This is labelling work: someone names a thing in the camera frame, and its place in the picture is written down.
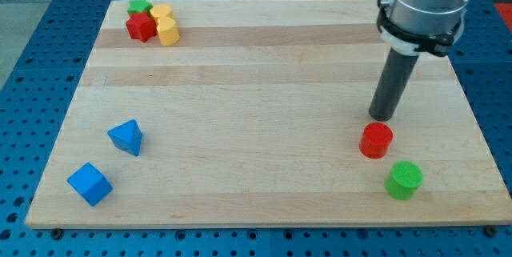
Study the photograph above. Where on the red cylinder block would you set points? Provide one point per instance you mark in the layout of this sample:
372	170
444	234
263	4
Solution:
376	139

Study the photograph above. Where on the blue triangle block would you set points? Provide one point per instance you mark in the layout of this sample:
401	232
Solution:
127	137

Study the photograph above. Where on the wooden board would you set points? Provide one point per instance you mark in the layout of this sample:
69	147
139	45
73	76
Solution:
253	119

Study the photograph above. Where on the yellow cylinder block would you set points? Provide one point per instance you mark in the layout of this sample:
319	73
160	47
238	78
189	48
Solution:
168	31

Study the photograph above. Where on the yellow hexagon block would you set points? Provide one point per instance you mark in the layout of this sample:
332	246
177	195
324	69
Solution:
161	11

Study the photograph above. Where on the red star block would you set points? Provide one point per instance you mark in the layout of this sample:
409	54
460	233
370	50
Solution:
141	26

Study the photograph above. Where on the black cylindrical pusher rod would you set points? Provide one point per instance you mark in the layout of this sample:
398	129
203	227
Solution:
392	82

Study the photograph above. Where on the green star block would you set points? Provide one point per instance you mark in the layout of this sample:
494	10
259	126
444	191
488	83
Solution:
139	6

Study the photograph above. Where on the green cylinder block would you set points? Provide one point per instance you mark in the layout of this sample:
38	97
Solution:
403	180

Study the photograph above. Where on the blue cube block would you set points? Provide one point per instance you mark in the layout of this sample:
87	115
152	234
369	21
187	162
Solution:
90	183

